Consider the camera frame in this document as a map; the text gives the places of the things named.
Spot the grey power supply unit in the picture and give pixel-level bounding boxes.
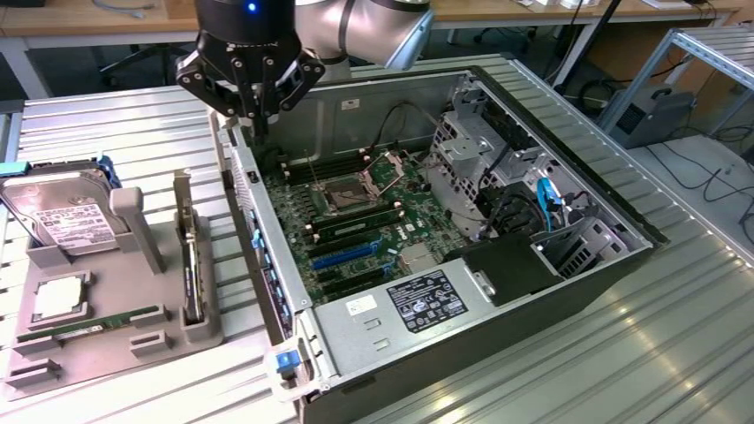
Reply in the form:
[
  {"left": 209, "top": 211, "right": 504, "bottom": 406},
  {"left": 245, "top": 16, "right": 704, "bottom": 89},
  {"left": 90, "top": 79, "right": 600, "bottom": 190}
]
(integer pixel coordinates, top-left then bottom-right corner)
[{"left": 310, "top": 258, "right": 496, "bottom": 379}]

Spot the black stand pole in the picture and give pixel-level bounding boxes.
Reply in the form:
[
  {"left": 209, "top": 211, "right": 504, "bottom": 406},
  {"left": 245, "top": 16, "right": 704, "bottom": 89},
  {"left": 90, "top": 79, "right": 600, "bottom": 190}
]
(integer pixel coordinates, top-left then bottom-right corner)
[{"left": 556, "top": 0, "right": 624, "bottom": 89}]

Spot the black office chair base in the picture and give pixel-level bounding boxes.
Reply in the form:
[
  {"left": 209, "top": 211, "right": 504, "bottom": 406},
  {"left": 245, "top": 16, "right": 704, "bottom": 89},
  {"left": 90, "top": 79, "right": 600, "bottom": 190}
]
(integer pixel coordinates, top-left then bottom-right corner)
[{"left": 95, "top": 42, "right": 201, "bottom": 87}]

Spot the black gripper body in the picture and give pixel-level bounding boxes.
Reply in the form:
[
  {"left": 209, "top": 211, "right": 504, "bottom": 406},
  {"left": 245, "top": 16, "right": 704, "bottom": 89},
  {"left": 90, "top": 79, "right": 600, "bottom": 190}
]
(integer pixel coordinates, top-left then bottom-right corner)
[{"left": 196, "top": 0, "right": 302, "bottom": 86}]

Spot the wooden desk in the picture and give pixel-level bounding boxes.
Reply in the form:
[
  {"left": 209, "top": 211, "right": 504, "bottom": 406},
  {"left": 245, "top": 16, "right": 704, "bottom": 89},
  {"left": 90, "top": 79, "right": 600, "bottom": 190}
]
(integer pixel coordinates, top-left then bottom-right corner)
[
  {"left": 0, "top": 0, "right": 201, "bottom": 101},
  {"left": 428, "top": 0, "right": 741, "bottom": 87}
]

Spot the thin locking lever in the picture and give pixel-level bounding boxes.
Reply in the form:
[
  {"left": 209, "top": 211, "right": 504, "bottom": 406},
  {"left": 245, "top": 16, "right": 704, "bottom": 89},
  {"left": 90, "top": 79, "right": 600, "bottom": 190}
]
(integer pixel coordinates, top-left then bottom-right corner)
[{"left": 304, "top": 148, "right": 324, "bottom": 192}]

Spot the grey box with handle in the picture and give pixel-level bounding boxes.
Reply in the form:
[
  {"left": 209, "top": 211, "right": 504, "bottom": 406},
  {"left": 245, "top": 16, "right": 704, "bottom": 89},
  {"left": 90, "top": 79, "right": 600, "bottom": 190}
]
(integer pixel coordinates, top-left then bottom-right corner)
[{"left": 599, "top": 86, "right": 700, "bottom": 150}]

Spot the black RAM slot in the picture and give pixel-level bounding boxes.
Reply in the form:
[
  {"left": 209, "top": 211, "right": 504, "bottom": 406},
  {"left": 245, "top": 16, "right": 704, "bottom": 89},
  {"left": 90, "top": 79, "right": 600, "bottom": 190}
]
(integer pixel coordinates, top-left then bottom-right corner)
[
  {"left": 305, "top": 201, "right": 402, "bottom": 227},
  {"left": 281, "top": 148, "right": 365, "bottom": 171},
  {"left": 285, "top": 156, "right": 369, "bottom": 182}
]

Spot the silver CPU chip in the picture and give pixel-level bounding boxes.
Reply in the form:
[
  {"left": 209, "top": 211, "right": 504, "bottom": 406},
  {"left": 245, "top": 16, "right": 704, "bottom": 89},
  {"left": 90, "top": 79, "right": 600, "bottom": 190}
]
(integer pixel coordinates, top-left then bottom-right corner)
[{"left": 31, "top": 280, "right": 83, "bottom": 322}]

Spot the light blue network cable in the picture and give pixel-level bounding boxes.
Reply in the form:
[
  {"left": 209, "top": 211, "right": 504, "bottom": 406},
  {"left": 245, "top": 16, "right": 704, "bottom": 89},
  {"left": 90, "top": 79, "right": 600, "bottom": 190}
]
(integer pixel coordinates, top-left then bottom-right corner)
[{"left": 91, "top": 0, "right": 157, "bottom": 19}]

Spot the green motherboard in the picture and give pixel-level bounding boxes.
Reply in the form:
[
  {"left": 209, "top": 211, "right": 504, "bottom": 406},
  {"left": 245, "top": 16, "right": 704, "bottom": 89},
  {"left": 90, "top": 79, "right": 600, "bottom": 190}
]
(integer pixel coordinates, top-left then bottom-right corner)
[{"left": 257, "top": 148, "right": 472, "bottom": 308}]

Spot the silver hard disk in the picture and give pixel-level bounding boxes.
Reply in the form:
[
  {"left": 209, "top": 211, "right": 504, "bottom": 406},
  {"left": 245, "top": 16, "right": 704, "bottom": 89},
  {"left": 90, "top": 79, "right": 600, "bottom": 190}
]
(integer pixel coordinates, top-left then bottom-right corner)
[{"left": 0, "top": 170, "right": 118, "bottom": 257}]

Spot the CPU socket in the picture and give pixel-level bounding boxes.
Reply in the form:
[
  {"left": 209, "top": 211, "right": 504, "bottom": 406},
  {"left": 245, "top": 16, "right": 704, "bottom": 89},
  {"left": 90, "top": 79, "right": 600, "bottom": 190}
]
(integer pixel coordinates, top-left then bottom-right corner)
[{"left": 316, "top": 174, "right": 377, "bottom": 217}]

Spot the aluminium profile frame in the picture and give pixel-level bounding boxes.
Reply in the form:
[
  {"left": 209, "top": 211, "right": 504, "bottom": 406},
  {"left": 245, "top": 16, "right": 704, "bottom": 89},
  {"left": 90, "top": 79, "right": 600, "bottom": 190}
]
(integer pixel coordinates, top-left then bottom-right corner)
[{"left": 597, "top": 26, "right": 754, "bottom": 133}]

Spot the graphics card with fan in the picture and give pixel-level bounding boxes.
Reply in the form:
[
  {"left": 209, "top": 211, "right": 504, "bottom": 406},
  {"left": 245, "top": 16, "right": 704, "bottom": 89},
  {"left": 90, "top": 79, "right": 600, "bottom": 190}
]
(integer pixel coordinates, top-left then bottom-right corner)
[{"left": 172, "top": 170, "right": 206, "bottom": 322}]

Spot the silver chipset heatsink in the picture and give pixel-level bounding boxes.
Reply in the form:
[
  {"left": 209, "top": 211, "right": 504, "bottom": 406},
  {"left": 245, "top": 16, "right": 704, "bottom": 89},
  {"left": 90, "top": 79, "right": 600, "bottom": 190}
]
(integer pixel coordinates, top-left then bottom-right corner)
[{"left": 398, "top": 246, "right": 440, "bottom": 271}]

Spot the open black PC case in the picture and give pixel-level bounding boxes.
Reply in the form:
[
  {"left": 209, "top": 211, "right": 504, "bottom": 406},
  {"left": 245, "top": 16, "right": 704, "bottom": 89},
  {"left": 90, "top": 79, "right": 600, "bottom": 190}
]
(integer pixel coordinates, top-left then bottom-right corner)
[{"left": 205, "top": 52, "right": 671, "bottom": 424}]

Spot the blue flat wire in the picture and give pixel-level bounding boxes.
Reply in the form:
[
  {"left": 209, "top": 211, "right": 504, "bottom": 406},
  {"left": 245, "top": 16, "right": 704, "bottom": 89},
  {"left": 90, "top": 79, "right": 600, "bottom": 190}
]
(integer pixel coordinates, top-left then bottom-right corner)
[{"left": 536, "top": 176, "right": 561, "bottom": 233}]

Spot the perforated metal disk bay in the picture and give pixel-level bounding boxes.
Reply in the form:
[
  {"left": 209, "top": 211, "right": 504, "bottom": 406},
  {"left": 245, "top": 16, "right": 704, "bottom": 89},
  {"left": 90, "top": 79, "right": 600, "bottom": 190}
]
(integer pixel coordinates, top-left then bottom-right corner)
[{"left": 428, "top": 110, "right": 535, "bottom": 233}]

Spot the blue expansion slot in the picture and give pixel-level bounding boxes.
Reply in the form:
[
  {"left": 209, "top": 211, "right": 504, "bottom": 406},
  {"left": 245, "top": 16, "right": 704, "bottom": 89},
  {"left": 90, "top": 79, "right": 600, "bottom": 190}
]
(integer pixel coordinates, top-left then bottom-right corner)
[{"left": 310, "top": 240, "right": 385, "bottom": 271}]

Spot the looping black wire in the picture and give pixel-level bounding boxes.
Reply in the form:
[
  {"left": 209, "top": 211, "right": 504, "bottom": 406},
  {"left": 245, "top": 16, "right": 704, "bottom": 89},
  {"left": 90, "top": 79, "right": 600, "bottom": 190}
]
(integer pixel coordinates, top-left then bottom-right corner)
[{"left": 369, "top": 101, "right": 442, "bottom": 154}]

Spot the black plastic shroud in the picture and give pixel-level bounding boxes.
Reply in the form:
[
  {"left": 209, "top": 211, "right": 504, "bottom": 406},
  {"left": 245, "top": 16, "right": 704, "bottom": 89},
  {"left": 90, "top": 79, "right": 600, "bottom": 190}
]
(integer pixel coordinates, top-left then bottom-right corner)
[{"left": 457, "top": 231, "right": 568, "bottom": 309}]

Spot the labelled RAM stick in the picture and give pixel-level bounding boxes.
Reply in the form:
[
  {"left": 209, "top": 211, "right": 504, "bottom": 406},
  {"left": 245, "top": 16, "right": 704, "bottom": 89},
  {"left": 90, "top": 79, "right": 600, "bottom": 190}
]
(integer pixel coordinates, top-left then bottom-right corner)
[{"left": 310, "top": 210, "right": 406, "bottom": 238}]

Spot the grey parts rack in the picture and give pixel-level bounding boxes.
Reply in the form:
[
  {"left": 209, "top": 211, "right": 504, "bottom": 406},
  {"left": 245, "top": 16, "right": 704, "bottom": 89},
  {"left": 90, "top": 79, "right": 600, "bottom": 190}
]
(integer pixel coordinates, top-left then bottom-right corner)
[{"left": 2, "top": 185, "right": 228, "bottom": 403}]

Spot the long black expansion slot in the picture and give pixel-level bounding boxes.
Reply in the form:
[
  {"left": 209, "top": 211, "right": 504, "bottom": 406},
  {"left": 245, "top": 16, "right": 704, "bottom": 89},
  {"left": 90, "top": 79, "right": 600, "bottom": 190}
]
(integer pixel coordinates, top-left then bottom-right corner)
[
  {"left": 305, "top": 231, "right": 381, "bottom": 261},
  {"left": 316, "top": 266, "right": 386, "bottom": 289},
  {"left": 321, "top": 274, "right": 390, "bottom": 298}
]

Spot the metal socket cover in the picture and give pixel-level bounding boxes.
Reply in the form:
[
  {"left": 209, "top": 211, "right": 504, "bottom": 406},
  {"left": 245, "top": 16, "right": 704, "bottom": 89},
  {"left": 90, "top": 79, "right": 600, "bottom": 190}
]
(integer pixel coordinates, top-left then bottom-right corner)
[{"left": 357, "top": 149, "right": 408, "bottom": 195}]

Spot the green RAM stick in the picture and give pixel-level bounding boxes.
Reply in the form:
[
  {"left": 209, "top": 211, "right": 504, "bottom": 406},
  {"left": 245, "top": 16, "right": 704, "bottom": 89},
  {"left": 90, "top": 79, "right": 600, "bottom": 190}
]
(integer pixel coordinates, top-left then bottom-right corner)
[{"left": 14, "top": 304, "right": 160, "bottom": 345}]

